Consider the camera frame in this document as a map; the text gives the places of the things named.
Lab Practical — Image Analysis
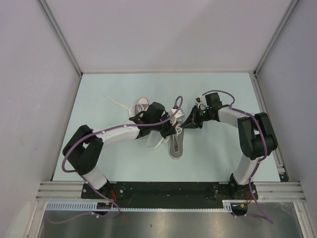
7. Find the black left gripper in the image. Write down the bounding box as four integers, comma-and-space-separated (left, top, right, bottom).
151, 112, 177, 139

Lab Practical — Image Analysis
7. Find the grey canvas sneaker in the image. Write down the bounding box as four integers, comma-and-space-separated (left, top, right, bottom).
169, 119, 184, 159
134, 97, 150, 115

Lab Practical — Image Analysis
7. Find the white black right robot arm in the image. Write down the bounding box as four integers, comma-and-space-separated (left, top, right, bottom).
181, 90, 278, 199

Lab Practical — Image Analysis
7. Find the aluminium corner post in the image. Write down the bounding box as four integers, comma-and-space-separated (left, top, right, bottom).
253, 0, 301, 76
36, 0, 83, 78

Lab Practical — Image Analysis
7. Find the aluminium corner post left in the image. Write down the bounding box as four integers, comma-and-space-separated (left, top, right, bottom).
36, 0, 83, 78

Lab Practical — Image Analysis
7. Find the white slotted cable duct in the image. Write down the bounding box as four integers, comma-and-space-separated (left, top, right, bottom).
46, 201, 232, 213

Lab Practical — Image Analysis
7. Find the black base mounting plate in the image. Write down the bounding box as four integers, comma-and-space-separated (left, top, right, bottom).
81, 181, 259, 209

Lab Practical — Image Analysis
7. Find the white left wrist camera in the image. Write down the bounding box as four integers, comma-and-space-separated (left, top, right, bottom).
169, 109, 185, 124

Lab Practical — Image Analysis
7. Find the aluminium frame rail front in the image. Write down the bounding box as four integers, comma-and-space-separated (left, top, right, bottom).
36, 181, 306, 202

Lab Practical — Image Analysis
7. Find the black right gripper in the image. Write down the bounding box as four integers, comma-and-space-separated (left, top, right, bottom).
180, 105, 211, 129

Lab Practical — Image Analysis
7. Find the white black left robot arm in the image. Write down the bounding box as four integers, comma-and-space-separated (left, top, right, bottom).
62, 98, 183, 198

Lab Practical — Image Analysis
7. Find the aluminium corner post right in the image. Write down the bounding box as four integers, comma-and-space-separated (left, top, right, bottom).
253, 0, 301, 76

